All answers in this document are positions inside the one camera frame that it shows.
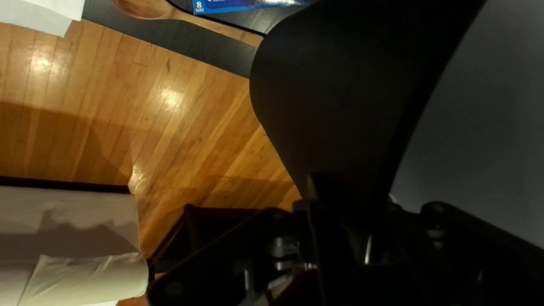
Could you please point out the black bucket with white liner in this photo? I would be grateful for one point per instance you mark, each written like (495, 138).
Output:
(362, 96)

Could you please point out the wooden spoon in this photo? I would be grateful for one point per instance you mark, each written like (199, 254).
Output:
(141, 8)

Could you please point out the blue cardboard box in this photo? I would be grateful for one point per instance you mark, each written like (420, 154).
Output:
(243, 6)

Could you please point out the white folded cloth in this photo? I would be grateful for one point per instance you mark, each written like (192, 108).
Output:
(39, 14)

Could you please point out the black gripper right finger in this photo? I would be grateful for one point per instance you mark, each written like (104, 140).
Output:
(469, 261)

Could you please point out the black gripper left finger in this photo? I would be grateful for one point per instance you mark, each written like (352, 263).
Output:
(238, 261)

